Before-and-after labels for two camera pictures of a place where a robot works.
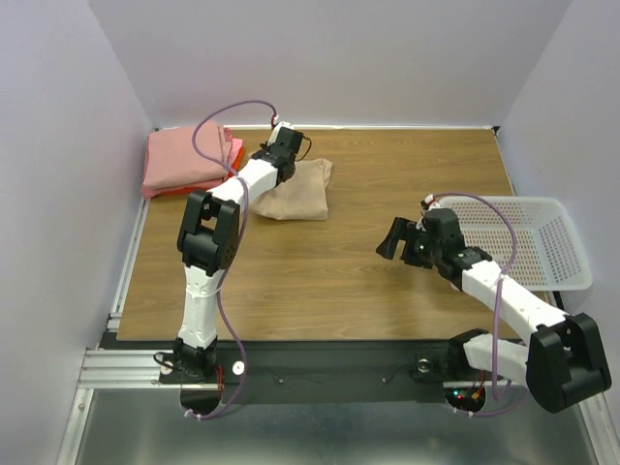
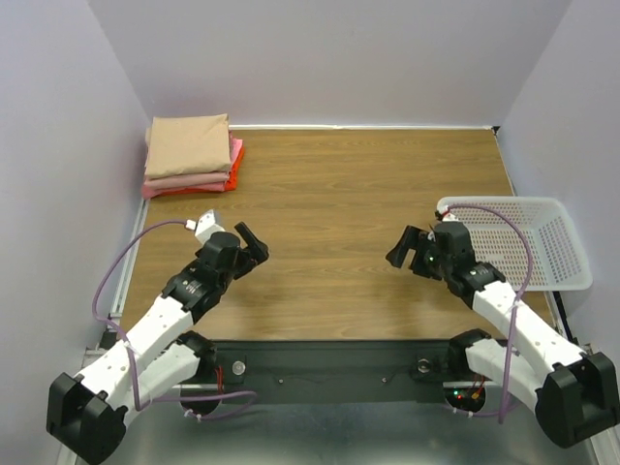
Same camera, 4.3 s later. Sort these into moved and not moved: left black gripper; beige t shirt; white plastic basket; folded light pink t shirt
Moved: beige t shirt; left black gripper
Not moved: white plastic basket; folded light pink t shirt
